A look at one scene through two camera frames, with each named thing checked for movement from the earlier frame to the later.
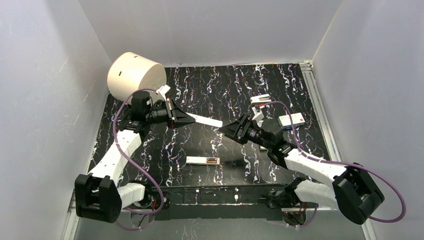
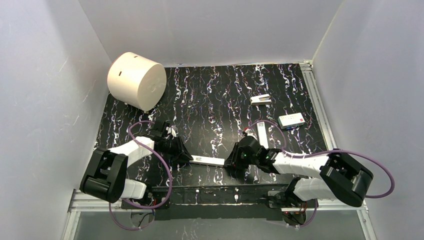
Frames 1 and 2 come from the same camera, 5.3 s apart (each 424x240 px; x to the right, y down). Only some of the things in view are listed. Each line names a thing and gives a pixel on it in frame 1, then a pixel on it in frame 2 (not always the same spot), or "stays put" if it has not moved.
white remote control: [206, 120] -> [207, 160]
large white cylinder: [128, 72] stays put
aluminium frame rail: [312, 79] stays put
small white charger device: [255, 100] stays put
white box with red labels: [285, 121] stays put
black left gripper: [170, 113] -> [177, 148]
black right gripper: [243, 126] -> [236, 156]
